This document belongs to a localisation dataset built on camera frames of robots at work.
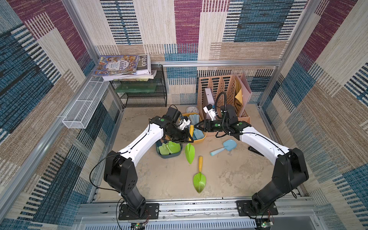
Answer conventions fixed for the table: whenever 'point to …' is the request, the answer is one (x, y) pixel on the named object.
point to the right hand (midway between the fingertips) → (196, 125)
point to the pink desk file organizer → (229, 90)
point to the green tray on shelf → (135, 87)
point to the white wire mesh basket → (81, 112)
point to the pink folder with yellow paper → (242, 92)
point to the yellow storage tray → (204, 137)
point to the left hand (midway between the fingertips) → (191, 140)
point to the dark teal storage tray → (170, 155)
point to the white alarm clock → (192, 109)
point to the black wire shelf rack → (143, 94)
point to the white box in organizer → (209, 97)
